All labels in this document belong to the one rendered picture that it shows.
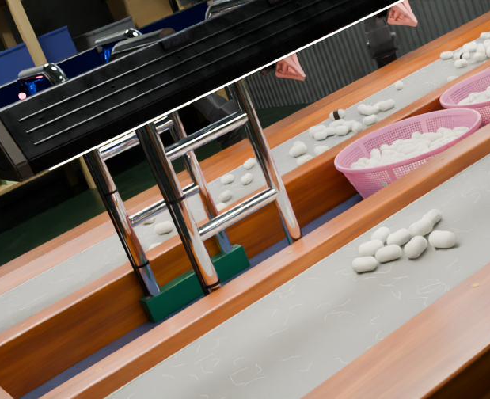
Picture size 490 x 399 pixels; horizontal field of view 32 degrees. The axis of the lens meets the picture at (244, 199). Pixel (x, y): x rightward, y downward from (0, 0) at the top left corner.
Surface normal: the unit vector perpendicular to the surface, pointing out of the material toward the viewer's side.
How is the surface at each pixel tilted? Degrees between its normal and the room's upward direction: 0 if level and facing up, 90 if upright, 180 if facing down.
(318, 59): 90
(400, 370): 0
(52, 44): 90
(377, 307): 0
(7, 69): 90
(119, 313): 90
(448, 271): 0
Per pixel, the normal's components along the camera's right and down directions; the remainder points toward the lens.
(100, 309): 0.51, 0.04
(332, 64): -0.76, 0.44
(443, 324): -0.36, -0.90
